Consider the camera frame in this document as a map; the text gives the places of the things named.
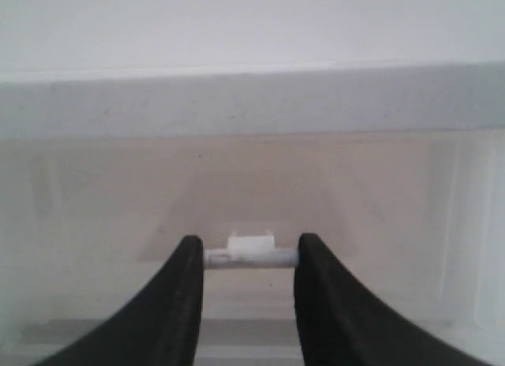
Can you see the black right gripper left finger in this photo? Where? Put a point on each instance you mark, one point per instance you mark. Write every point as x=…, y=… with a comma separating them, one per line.
x=159, y=326

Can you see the clear drawer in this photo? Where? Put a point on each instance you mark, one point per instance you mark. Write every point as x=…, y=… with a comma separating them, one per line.
x=417, y=217

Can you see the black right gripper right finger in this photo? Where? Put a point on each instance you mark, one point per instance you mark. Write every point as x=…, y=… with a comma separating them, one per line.
x=341, y=322

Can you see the white plastic drawer cabinet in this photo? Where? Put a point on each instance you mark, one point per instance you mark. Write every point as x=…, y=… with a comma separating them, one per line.
x=248, y=315

